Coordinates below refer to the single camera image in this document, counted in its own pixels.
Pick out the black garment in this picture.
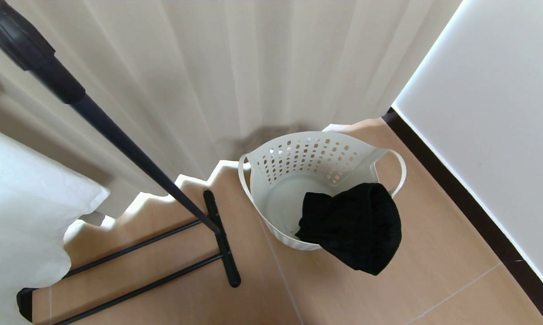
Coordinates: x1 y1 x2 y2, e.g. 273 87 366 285
295 182 403 276

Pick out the white printed shirt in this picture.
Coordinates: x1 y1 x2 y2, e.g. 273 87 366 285
0 124 110 325

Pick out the white laundry basket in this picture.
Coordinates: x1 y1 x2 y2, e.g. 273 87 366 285
238 131 408 252

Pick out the black clothes rack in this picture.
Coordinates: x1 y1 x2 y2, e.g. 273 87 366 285
0 0 242 325

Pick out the beige curtain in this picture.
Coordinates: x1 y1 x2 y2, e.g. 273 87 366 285
0 0 462 226

